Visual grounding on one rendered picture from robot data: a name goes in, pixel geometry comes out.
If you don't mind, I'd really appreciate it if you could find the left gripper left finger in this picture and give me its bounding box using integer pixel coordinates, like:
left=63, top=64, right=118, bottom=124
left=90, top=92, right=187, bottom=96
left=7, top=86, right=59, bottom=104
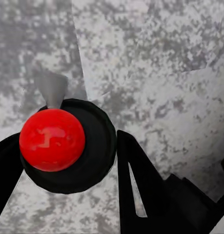
left=0, top=133, right=24, bottom=215

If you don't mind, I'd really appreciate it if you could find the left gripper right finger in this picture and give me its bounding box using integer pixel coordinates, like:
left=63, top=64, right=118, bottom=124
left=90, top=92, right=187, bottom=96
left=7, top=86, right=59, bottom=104
left=116, top=130, right=200, bottom=234

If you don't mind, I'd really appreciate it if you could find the insectifuge atomizer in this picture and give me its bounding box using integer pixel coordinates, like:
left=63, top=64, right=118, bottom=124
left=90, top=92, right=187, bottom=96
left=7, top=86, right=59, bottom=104
left=19, top=73, right=118, bottom=195

